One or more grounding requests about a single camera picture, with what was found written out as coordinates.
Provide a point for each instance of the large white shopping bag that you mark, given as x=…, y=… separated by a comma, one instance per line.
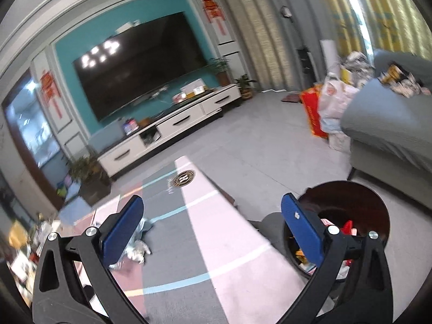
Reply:
x=337, y=101

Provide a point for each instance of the yellow cloth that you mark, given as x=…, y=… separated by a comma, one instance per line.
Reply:
x=18, y=234

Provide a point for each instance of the small potted floor plant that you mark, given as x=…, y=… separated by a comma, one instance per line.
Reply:
x=245, y=86

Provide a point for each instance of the grey sofa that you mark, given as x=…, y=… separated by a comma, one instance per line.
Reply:
x=384, y=125

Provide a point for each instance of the beige curtain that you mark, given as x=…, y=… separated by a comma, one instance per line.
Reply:
x=263, y=33

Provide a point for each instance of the crumpled clear plastic wrapper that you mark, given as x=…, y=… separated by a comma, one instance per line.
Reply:
x=136, y=249

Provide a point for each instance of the dark round trash bin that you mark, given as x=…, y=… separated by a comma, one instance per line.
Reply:
x=354, y=195

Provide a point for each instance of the dark floor mat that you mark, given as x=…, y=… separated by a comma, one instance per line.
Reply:
x=292, y=98

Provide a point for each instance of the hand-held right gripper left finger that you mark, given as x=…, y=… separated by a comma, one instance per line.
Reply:
x=121, y=229

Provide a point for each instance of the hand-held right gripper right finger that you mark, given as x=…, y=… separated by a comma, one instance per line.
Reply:
x=300, y=229

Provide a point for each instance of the white tv cabinet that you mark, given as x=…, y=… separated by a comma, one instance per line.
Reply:
x=182, y=121

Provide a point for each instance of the red knot wall ornament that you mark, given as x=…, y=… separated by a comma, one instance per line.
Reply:
x=213, y=10
x=50, y=89

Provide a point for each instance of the grey upholstered seat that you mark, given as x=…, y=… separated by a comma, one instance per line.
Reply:
x=268, y=226

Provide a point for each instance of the black television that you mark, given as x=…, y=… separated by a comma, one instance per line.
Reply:
x=141, y=67

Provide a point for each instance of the pile of clothes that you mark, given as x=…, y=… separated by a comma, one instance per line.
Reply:
x=356, y=65

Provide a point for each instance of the orange shopping bag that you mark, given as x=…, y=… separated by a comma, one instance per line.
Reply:
x=314, y=111

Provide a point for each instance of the brown framed glass cabinet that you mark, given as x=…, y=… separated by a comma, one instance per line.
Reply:
x=33, y=128

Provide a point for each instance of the desk calendar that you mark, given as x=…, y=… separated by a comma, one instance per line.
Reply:
x=194, y=87

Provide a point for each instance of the large potted plant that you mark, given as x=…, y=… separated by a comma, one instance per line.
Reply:
x=89, y=175

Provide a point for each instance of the potted plant on cabinet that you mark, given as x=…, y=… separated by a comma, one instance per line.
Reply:
x=221, y=71

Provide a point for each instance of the black upright vacuum cleaner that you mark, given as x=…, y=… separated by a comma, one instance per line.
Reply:
x=305, y=60

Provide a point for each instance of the pile of socks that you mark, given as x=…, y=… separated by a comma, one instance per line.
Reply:
x=405, y=81

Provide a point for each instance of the red wrapper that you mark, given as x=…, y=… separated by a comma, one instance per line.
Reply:
x=347, y=227

